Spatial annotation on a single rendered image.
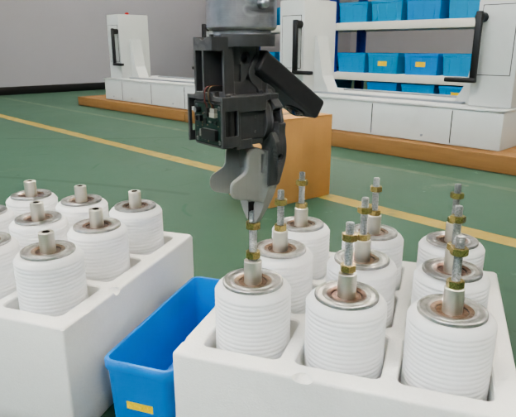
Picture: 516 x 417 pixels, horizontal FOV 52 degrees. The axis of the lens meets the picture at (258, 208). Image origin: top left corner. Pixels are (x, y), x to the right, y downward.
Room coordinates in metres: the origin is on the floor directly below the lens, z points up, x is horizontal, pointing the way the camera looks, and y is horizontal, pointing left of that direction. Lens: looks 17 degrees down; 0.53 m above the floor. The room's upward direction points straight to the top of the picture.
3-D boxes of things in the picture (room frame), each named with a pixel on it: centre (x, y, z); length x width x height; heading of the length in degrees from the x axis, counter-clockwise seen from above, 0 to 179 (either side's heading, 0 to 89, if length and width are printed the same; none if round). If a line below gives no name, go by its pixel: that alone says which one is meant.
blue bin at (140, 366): (0.76, 0.12, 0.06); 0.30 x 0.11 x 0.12; 161
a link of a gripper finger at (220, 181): (0.61, 0.03, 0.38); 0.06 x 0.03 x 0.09; 127
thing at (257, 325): (0.61, 0.01, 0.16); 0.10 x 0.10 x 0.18
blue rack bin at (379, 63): (6.07, -1.51, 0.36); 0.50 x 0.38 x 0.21; 134
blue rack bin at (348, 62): (6.41, -1.23, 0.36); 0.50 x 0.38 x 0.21; 134
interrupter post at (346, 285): (0.57, -0.10, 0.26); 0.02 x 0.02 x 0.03
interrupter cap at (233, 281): (0.61, 0.01, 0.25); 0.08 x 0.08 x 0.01
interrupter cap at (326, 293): (0.57, -0.10, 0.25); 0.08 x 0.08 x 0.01
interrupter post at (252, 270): (0.61, 0.01, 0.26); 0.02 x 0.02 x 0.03
